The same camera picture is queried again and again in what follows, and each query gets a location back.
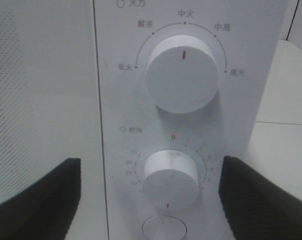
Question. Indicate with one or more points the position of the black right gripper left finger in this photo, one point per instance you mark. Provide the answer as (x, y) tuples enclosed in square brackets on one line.
[(46, 209)]

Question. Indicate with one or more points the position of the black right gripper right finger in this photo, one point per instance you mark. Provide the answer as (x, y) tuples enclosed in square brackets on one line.
[(255, 207)]

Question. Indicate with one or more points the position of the white timer knob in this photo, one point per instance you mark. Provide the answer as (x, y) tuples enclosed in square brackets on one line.
[(170, 180)]

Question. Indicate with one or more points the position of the round white door button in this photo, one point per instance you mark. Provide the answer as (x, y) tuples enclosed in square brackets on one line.
[(164, 228)]

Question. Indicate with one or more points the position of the white microwave door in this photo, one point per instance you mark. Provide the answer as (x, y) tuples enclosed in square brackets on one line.
[(49, 103)]

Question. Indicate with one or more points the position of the upper white power knob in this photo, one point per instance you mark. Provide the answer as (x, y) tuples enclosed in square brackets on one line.
[(182, 74)]

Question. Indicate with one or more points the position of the white microwave oven body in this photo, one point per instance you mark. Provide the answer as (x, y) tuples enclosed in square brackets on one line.
[(243, 35)]

